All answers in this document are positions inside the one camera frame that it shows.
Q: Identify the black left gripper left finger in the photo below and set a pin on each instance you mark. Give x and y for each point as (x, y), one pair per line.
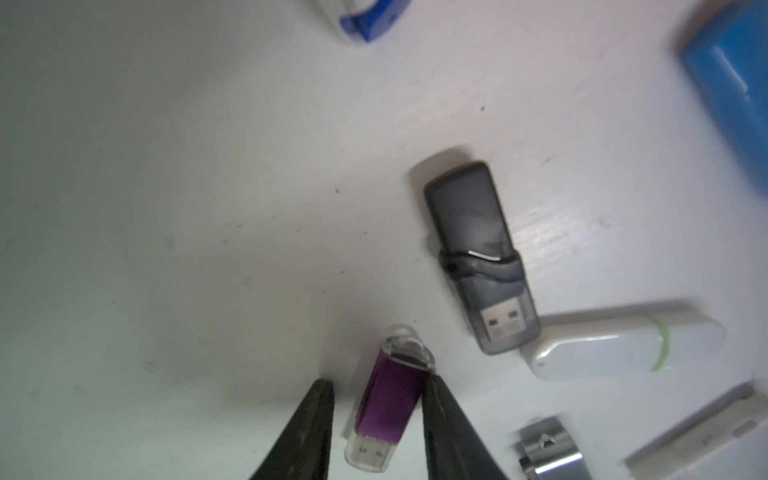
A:
(302, 451)

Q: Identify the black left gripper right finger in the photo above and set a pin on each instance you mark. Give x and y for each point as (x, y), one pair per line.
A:
(454, 450)

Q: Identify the purple usb drive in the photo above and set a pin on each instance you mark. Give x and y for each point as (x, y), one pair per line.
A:
(395, 385)

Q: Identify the black silver swivel usb drive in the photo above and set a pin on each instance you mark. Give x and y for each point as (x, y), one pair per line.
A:
(549, 452)

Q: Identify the dark grey capped usb drive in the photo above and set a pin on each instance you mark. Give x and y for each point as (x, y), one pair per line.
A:
(478, 255)

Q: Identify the white translucent usb drive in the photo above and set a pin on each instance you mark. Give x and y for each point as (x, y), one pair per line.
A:
(727, 439)

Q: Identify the blue usb drive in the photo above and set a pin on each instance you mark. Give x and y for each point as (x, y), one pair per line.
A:
(727, 62)

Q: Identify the blue white marker pen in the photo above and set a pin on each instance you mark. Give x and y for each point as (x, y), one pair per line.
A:
(363, 21)

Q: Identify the white green-ring usb drive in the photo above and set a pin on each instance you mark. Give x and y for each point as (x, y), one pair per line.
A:
(611, 342)

